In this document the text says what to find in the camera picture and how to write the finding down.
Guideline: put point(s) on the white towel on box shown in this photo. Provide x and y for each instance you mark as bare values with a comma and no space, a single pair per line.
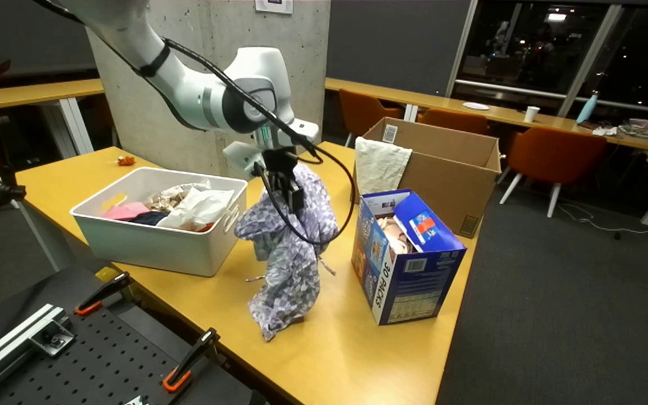
378,165

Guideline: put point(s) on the white plastic basket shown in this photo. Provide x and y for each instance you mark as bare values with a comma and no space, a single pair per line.
151,246

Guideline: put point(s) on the blue Oreo snack box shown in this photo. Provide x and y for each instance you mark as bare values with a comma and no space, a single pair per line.
403,257

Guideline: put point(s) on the bag of wooden pieces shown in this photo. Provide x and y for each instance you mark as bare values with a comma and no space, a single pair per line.
166,200

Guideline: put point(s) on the dark blue cloth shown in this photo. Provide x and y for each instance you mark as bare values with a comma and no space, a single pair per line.
149,217

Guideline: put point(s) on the long wooden desk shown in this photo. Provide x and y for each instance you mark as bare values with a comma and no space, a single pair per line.
491,113

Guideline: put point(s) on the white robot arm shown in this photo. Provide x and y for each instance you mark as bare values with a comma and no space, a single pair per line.
247,96

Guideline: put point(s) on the white paper cup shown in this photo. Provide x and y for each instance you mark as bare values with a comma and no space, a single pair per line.
530,113

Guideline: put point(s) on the white orange plastic bag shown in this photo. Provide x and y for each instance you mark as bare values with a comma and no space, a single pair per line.
199,209

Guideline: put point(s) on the purple checkered cloth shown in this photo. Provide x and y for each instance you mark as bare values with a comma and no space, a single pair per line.
291,252

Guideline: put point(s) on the aluminium rail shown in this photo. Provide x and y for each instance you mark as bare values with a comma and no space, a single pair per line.
44,332

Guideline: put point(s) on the cardboard box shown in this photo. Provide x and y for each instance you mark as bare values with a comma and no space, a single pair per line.
451,170

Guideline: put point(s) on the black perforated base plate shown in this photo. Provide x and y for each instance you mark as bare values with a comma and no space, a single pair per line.
112,363

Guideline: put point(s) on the small orange object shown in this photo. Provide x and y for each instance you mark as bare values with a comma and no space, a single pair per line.
124,161

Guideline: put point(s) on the pink cloth in basket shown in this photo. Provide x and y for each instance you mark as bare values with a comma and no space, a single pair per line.
127,209

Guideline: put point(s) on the orange black clamp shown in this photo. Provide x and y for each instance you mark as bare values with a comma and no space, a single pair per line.
106,293
199,358

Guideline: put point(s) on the orange chair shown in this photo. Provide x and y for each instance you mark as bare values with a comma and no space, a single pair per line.
552,156
360,113

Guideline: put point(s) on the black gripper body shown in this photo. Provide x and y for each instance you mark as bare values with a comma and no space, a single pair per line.
279,181

